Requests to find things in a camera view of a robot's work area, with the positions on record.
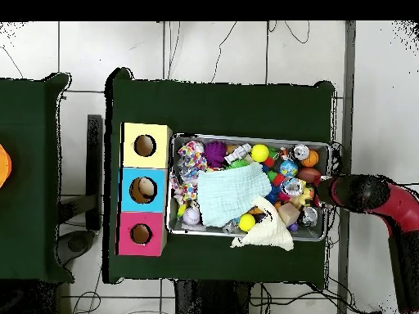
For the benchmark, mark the purple spiky ball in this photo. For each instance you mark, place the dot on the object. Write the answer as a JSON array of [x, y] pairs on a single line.
[[215, 153]]

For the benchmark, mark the dark grey floor base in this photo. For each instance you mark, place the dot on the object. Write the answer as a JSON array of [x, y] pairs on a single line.
[[77, 243]]

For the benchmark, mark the shallow clear mesh bin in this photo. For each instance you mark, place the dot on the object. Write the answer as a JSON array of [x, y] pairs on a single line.
[[311, 233]]

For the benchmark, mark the dark green tablecloth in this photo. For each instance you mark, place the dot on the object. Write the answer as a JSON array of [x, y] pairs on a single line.
[[212, 108], [26, 130]]

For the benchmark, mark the wooden box with three holes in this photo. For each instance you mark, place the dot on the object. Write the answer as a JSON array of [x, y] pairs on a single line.
[[154, 199]]

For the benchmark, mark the white baseball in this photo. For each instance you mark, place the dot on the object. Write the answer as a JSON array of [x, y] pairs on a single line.
[[191, 216]]

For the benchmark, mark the orange round object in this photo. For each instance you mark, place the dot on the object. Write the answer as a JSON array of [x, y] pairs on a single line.
[[4, 166]]

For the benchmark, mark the cream waffle cloth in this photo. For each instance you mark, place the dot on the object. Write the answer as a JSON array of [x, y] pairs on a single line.
[[268, 234]]

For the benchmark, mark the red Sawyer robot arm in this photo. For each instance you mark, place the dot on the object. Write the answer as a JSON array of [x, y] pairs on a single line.
[[360, 193]]

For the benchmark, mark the yellow ball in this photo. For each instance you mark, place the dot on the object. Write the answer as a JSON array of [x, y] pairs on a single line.
[[260, 153], [246, 222]]

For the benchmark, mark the mint waffle cloth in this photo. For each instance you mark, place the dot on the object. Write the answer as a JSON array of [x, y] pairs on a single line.
[[229, 193]]

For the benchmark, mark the colourful confetti print packet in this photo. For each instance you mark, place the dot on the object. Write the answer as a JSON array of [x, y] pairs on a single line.
[[193, 155]]

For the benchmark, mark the silver drink can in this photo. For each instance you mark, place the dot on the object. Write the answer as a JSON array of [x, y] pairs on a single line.
[[301, 152]]

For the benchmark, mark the black pedestal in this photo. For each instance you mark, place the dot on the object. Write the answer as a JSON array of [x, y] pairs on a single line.
[[209, 297]]

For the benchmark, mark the yellow rubber duck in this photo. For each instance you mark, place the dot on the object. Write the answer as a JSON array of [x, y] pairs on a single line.
[[307, 195]]

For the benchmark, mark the silver toy camera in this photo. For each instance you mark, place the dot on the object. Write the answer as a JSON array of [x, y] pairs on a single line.
[[237, 153]]

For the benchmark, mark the blue globe ball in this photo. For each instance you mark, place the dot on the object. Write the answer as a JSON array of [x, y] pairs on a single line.
[[289, 168]]

